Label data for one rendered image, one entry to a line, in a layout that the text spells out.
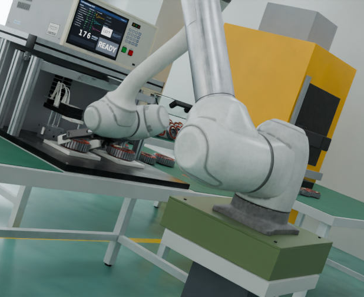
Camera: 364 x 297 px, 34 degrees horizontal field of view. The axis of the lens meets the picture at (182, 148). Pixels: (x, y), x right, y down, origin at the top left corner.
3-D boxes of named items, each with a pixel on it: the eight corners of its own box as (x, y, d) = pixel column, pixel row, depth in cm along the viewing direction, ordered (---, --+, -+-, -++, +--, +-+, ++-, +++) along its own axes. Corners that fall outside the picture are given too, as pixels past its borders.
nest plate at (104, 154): (144, 168, 233) (145, 165, 233) (118, 164, 221) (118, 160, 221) (119, 156, 242) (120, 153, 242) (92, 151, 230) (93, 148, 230)
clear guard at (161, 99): (198, 123, 236) (203, 109, 235) (159, 111, 217) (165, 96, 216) (142, 102, 256) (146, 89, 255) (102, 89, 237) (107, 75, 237)
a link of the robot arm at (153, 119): (137, 112, 202) (110, 109, 191) (172, 101, 193) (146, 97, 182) (141, 143, 200) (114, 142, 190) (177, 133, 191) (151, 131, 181)
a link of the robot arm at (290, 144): (304, 215, 156) (331, 136, 154) (260, 209, 144) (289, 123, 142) (260, 194, 168) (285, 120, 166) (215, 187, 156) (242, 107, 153)
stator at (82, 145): (93, 155, 213) (97, 145, 213) (70, 150, 205) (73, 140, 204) (75, 145, 220) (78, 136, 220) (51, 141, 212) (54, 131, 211)
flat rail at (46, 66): (153, 104, 250) (155, 98, 250) (35, 68, 202) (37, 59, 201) (151, 104, 251) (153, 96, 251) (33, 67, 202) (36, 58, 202)
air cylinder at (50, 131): (59, 142, 223) (64, 129, 222) (44, 139, 217) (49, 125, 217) (52, 138, 226) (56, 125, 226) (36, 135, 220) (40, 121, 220)
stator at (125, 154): (138, 164, 231) (141, 154, 231) (116, 158, 223) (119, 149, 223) (122, 155, 239) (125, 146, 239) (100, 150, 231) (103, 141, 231)
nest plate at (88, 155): (100, 160, 214) (101, 157, 214) (68, 155, 202) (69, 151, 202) (74, 148, 223) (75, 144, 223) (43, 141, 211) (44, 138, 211)
